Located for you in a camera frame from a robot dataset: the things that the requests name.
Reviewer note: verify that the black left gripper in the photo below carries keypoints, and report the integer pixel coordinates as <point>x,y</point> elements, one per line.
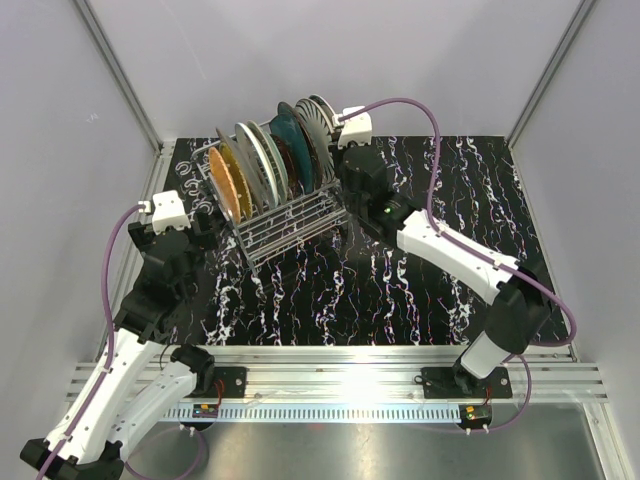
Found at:
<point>203,241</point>

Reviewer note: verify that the yellow green woven plate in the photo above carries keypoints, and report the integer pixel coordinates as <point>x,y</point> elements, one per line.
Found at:
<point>240,182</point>

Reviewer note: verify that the orange woven plate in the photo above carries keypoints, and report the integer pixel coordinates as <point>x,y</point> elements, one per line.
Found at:
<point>224,184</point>

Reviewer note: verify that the grey reindeer plate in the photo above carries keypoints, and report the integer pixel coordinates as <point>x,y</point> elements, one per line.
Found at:
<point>248,170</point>

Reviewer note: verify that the red floral plate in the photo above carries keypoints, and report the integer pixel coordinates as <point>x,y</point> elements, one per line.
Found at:
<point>289,163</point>

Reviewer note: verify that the white blue striped plate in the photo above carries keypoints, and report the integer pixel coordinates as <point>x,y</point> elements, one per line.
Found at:
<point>316,122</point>

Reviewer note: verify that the white bottom plate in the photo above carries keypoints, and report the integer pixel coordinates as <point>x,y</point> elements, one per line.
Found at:
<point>257,155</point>

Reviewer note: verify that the white green rimmed plate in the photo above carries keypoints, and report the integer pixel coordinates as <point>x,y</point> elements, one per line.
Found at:
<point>325,107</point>

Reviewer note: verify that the teal square plate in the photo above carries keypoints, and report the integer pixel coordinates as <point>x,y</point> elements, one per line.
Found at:
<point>286,127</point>

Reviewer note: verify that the dark bottom plate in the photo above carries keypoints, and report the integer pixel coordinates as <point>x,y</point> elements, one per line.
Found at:
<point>283,106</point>

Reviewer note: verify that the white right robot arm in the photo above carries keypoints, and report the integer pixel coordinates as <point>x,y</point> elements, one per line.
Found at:
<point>516,303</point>

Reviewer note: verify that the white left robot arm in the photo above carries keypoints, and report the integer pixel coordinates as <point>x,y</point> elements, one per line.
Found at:
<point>98,433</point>

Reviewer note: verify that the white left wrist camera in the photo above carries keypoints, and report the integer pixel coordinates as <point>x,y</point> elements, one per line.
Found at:
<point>166,210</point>

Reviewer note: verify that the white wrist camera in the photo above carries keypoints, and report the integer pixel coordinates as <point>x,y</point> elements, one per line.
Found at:
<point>354,127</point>
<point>166,210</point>

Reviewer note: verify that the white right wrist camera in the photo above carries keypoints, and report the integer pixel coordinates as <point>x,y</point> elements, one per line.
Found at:
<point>354,127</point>

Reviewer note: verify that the silver wire dish rack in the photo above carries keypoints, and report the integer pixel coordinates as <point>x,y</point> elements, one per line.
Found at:
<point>276,231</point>

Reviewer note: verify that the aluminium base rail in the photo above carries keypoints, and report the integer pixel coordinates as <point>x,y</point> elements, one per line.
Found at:
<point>399,384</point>

